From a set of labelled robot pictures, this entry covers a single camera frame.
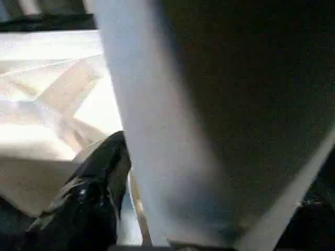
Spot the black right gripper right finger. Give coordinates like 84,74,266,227
276,159,335,251

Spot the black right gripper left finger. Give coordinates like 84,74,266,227
25,130,132,251

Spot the white plastic table leg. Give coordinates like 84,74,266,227
83,0,335,250

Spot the white plastic table top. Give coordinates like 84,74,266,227
0,29,153,246

